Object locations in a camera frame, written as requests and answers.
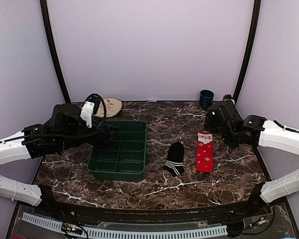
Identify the black striped ankle sock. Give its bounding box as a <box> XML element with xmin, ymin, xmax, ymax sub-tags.
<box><xmin>163</xmin><ymin>142</ymin><xmax>184</xmax><ymax>177</ymax></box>

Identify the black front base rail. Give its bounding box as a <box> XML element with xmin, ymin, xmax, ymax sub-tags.
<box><xmin>37</xmin><ymin>185</ymin><xmax>275</xmax><ymax>226</ymax></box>

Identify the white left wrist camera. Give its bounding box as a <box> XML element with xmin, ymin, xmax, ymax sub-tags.
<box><xmin>80</xmin><ymin>101</ymin><xmax>95</xmax><ymax>128</ymax></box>

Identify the dark blue mug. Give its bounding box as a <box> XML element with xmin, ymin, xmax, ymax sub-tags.
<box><xmin>199</xmin><ymin>90</ymin><xmax>214</xmax><ymax>109</ymax></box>

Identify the beige decorated plate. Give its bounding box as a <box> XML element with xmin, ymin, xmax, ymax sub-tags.
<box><xmin>94</xmin><ymin>98</ymin><xmax>122</xmax><ymax>119</ymax></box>

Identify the white slotted cable duct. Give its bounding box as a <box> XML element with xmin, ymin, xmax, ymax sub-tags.
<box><xmin>21</xmin><ymin>213</ymin><xmax>228</xmax><ymax>239</ymax></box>

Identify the green plastic divider tray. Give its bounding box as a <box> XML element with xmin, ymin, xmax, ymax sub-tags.
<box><xmin>87</xmin><ymin>120</ymin><xmax>147</xmax><ymax>182</ymax></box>

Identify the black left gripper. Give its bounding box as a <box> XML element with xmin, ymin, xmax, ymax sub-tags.
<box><xmin>58</xmin><ymin>120</ymin><xmax>118</xmax><ymax>152</ymax></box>

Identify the right black frame post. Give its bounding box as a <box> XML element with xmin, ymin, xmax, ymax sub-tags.
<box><xmin>233</xmin><ymin>0</ymin><xmax>262</xmax><ymax>102</ymax></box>

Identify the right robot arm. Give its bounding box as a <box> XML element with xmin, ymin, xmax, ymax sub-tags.
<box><xmin>205</xmin><ymin>100</ymin><xmax>299</xmax><ymax>216</ymax></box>

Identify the black frame post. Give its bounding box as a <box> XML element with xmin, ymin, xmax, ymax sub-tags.
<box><xmin>39</xmin><ymin>0</ymin><xmax>71</xmax><ymax>103</ymax></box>
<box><xmin>233</xmin><ymin>0</ymin><xmax>262</xmax><ymax>102</ymax></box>

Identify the left black frame post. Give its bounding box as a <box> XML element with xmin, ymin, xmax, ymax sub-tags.
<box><xmin>39</xmin><ymin>0</ymin><xmax>71</xmax><ymax>103</ymax></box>

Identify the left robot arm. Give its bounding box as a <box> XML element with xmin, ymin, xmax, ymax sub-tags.
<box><xmin>0</xmin><ymin>102</ymin><xmax>114</xmax><ymax>217</ymax></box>

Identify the red Santa Christmas sock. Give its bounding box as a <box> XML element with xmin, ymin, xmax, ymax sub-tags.
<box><xmin>196</xmin><ymin>131</ymin><xmax>213</xmax><ymax>173</ymax></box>

